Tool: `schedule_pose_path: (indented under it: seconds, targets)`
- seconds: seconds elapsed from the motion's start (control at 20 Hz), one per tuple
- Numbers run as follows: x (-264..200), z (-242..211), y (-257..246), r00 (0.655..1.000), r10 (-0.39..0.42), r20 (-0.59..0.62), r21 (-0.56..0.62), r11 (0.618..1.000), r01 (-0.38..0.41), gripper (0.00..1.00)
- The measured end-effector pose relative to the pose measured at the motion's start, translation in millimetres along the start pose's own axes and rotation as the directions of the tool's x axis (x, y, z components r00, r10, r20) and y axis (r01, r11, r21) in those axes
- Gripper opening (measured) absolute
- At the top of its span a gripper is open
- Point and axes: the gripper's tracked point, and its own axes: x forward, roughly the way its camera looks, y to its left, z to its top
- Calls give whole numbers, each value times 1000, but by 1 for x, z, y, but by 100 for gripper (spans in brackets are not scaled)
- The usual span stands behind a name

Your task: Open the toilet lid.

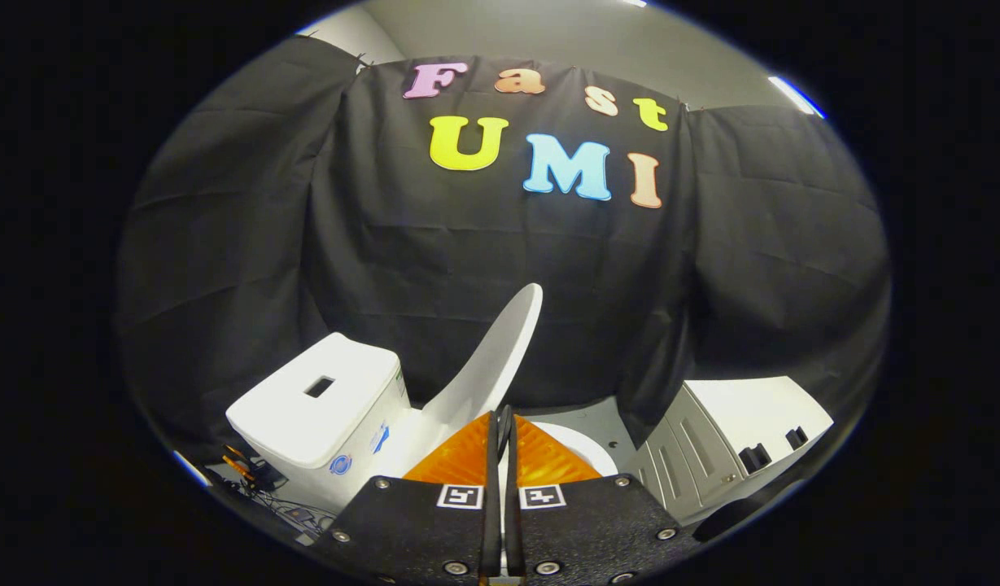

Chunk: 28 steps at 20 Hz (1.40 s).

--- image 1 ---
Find small ceiling light panel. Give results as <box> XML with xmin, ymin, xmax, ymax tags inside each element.
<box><xmin>767</xmin><ymin>75</ymin><xmax>827</xmax><ymax>120</ymax></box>

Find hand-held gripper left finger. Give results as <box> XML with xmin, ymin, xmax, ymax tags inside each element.
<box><xmin>311</xmin><ymin>410</ymin><xmax>501</xmax><ymax>584</ymax></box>

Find grey metal cabinet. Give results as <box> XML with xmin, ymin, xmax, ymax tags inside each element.
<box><xmin>628</xmin><ymin>375</ymin><xmax>835</xmax><ymax>527</ymax></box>

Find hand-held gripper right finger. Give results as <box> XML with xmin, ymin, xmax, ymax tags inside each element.
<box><xmin>500</xmin><ymin>406</ymin><xmax>705</xmax><ymax>584</ymax></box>

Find black backdrop cloth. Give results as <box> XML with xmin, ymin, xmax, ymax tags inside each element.
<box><xmin>115</xmin><ymin>34</ymin><xmax>893</xmax><ymax>458</ymax></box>

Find cables with orange plugs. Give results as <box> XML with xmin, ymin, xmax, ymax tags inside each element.
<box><xmin>220</xmin><ymin>444</ymin><xmax>339</xmax><ymax>534</ymax></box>

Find white toilet lid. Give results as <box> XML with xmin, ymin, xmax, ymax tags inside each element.
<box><xmin>421</xmin><ymin>282</ymin><xmax>544</xmax><ymax>434</ymax></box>

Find white toilet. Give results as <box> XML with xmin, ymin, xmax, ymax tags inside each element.
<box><xmin>225</xmin><ymin>331</ymin><xmax>619</xmax><ymax>523</ymax></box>

